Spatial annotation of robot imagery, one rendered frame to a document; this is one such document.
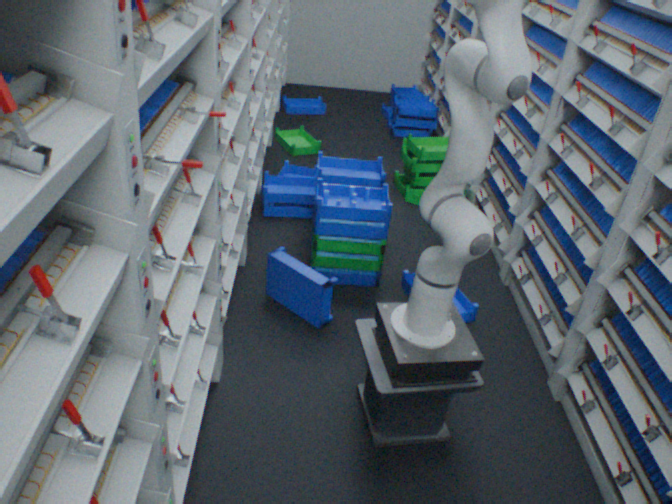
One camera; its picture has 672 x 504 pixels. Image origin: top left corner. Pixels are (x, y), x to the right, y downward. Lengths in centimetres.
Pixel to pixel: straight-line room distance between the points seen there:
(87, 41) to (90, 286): 29
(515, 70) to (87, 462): 101
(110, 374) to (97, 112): 40
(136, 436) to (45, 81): 63
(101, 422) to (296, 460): 99
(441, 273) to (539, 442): 76
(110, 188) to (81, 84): 14
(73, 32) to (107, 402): 50
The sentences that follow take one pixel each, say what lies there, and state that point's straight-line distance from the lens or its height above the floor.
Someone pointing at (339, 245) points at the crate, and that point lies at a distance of 232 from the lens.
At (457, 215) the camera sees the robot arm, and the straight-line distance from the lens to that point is 140.
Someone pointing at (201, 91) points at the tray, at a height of 98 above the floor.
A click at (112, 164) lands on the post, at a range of 76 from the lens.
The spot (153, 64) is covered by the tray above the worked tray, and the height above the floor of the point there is 117.
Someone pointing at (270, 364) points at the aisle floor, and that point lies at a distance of 203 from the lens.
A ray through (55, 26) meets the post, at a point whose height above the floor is 126.
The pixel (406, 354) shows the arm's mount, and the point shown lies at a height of 38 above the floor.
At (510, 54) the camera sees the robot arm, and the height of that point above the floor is 119.
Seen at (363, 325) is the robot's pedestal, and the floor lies 28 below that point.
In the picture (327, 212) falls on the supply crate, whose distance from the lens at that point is 225.
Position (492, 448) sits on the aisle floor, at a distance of 193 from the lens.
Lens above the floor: 141
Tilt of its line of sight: 32 degrees down
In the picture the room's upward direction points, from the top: 7 degrees clockwise
